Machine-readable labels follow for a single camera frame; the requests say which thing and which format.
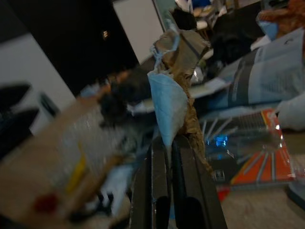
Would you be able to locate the cardboard box with clear tape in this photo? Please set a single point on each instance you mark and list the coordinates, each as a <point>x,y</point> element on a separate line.
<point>59,155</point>

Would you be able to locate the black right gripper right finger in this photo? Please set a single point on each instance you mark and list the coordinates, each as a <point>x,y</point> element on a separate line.
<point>190,188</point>

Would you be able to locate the black bag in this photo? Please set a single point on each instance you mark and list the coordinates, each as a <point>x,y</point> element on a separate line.
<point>234,45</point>

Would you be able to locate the brown paper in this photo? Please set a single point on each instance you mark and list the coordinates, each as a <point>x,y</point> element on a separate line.
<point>183,71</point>

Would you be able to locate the white round stool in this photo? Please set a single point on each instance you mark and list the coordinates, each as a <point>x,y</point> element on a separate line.
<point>203,25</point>

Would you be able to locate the orange blister pack of tools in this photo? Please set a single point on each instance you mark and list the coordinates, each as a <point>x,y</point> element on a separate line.
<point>257,152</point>

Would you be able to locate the black panel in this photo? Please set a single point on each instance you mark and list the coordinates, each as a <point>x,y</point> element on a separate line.
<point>71,43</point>

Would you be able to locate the blue face mask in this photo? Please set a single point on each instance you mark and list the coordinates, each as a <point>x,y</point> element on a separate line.
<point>166,100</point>
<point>269,28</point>

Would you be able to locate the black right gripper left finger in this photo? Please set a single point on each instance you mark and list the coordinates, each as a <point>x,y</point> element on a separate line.
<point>159,181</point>

